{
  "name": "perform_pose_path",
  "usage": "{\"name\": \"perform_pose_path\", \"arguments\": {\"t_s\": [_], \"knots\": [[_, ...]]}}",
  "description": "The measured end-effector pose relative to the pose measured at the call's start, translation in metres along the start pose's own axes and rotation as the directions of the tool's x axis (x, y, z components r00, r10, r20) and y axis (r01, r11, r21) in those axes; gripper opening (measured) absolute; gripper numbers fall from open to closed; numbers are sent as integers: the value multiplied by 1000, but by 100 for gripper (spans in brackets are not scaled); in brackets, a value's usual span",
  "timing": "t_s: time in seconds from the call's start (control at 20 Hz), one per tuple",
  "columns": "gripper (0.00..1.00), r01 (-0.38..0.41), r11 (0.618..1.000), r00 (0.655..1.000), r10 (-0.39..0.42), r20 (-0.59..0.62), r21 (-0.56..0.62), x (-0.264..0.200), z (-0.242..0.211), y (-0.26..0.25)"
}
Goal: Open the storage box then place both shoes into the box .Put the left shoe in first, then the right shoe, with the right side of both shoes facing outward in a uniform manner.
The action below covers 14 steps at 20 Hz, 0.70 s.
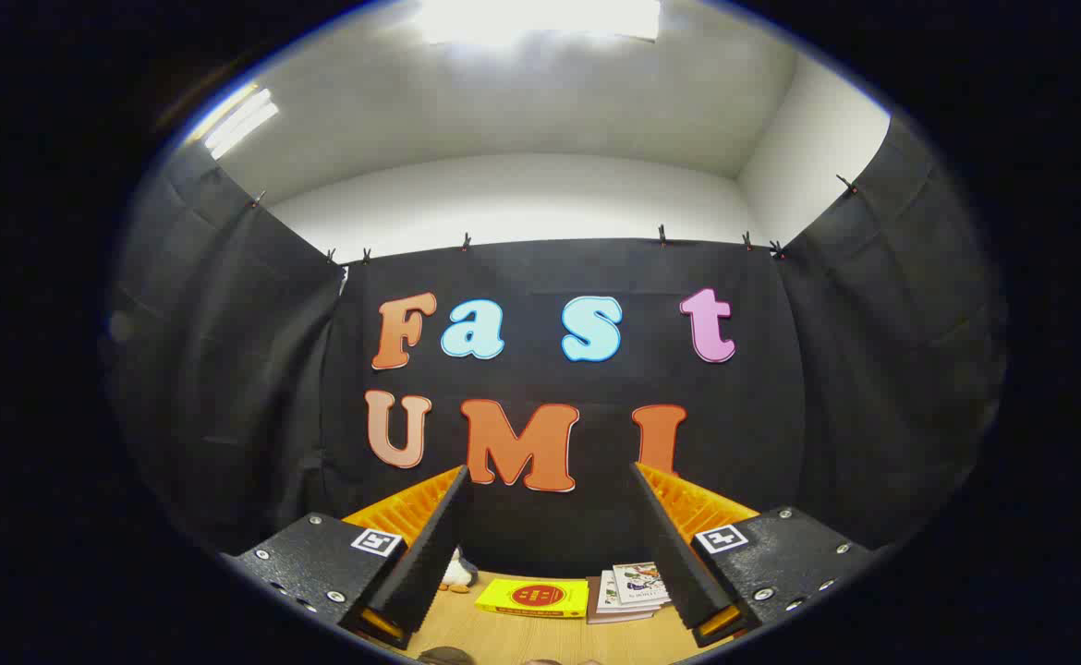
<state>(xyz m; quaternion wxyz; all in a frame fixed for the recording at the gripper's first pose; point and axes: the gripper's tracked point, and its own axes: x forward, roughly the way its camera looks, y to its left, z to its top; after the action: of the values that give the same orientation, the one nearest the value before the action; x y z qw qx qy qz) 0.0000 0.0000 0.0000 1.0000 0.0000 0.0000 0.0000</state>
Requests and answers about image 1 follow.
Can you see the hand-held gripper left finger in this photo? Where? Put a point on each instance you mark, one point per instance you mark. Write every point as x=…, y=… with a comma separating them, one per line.
x=430, y=554

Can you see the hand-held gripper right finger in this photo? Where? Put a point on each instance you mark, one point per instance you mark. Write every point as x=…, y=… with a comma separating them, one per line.
x=674, y=554

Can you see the penguin plush toy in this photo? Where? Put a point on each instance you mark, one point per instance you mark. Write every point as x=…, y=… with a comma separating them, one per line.
x=457, y=574

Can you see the illustrated white book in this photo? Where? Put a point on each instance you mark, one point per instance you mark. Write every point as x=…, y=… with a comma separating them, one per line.
x=640, y=582

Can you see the yellow book with red circle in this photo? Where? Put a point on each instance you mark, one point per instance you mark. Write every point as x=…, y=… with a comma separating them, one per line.
x=533, y=598

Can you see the row of black cloth clips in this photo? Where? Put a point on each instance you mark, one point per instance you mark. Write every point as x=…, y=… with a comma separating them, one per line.
x=467, y=242

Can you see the fluorescent tube light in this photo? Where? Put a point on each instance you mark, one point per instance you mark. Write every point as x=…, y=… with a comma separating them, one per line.
x=240, y=122

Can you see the ceiling light panel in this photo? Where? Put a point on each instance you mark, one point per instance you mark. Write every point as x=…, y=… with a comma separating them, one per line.
x=540, y=17

